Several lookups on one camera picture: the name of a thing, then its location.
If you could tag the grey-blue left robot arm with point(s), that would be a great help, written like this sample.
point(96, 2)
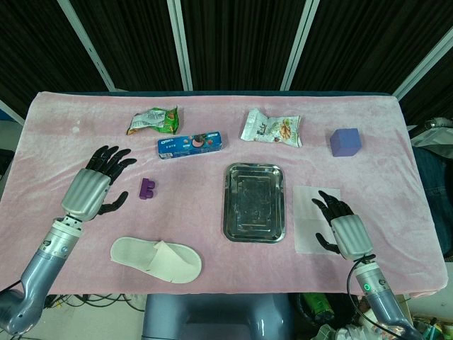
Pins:
point(39, 262)

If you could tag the white disposable slipper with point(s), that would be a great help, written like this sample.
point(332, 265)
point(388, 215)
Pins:
point(141, 256)

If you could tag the white and green snack bag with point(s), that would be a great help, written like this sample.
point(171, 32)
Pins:
point(272, 129)

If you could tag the white partition post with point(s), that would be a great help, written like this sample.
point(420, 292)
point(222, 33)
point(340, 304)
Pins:
point(299, 46)
point(88, 46)
point(10, 111)
point(421, 63)
point(180, 46)

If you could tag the purple toy building block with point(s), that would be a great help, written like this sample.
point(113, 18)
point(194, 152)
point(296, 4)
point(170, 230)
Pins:
point(147, 189)

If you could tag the purple foam cube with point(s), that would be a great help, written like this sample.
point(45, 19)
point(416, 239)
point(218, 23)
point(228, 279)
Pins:
point(345, 143)

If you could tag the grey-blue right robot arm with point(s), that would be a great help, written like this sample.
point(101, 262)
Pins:
point(378, 294)

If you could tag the blue Oreo cookie box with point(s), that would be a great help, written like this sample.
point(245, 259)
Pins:
point(191, 145)

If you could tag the grey-blue robot torso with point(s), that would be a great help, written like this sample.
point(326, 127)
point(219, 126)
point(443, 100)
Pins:
point(212, 315)

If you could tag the black and silver left hand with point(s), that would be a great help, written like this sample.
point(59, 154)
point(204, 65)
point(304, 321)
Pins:
point(85, 191)

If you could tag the crumpled green snack bag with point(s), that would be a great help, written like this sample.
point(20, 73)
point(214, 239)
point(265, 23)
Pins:
point(154, 120)

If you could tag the black and silver right hand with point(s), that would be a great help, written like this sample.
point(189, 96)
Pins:
point(350, 233)

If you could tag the dark blue jeans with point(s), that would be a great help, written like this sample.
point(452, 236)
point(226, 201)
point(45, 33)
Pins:
point(437, 198)

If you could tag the white paper sheet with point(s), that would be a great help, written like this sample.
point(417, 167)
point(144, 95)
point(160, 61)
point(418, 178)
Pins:
point(308, 212)

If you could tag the silver foil bag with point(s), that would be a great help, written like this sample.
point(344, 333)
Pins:
point(431, 136)

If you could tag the metal tray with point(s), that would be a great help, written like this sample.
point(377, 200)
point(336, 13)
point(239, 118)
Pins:
point(253, 202)

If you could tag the pink plush table cloth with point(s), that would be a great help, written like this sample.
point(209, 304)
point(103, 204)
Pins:
point(198, 219)

